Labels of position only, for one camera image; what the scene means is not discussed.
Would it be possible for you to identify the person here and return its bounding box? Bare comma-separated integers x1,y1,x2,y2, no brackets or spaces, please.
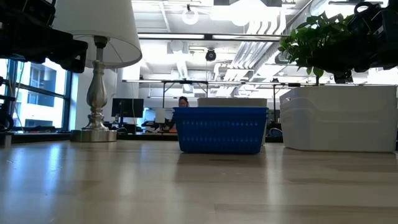
167,95,191,134

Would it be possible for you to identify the white ring ceiling lamp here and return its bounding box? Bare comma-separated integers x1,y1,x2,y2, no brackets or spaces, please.
181,3,200,26

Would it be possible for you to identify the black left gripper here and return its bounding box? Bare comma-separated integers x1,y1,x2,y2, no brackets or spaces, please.
46,37,89,74

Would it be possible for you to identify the dark window frame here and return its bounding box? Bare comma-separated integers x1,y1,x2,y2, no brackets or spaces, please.
0,58,73,132

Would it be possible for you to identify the grey plastic basket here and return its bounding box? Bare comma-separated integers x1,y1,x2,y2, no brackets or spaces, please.
197,97,267,108

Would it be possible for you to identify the green plant black pot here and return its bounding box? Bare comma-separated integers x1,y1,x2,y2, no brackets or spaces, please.
277,11,357,86

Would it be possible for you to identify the white box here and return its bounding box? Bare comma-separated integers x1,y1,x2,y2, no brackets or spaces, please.
154,108,167,125

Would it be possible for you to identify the blue slotted plastic basket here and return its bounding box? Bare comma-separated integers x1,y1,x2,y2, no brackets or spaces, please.
172,106,269,113
173,111,268,117
174,115,268,154

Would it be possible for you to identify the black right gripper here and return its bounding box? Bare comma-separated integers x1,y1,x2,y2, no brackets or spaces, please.
347,6,398,71

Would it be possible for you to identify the table lamp white shade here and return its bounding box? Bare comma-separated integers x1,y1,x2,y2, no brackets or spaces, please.
52,0,143,143

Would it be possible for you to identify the white plastic basket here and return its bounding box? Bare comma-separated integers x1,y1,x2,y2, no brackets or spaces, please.
279,104,398,122
279,85,398,108
281,118,398,153

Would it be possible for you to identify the black computer monitor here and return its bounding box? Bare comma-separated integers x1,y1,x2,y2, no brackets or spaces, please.
111,98,145,119

